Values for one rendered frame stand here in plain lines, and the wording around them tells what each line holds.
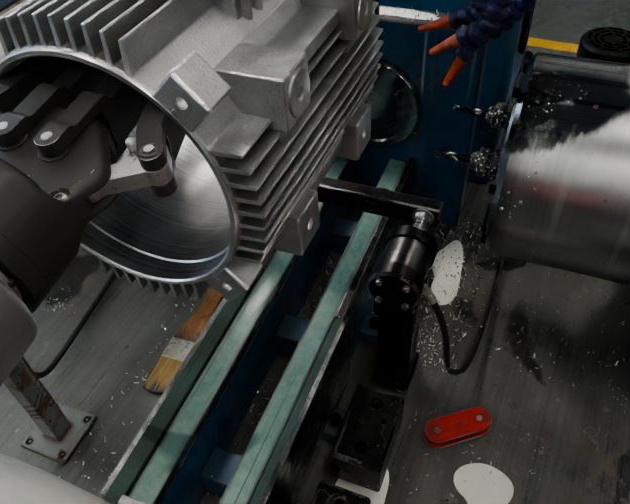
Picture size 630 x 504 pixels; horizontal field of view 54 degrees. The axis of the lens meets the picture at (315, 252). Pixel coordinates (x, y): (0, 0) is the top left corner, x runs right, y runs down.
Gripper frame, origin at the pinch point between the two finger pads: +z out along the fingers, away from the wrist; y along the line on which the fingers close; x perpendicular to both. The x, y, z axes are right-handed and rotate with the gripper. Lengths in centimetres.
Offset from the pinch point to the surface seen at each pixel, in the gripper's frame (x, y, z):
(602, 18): 170, -37, 284
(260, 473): 43.9, -3.1, -13.4
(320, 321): 46.1, -1.8, 6.6
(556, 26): 168, -16, 270
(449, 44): 19.2, -10.6, 27.3
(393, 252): 34.3, -9.7, 10.9
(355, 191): 36.4, -2.1, 20.0
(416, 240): 34.5, -11.6, 13.4
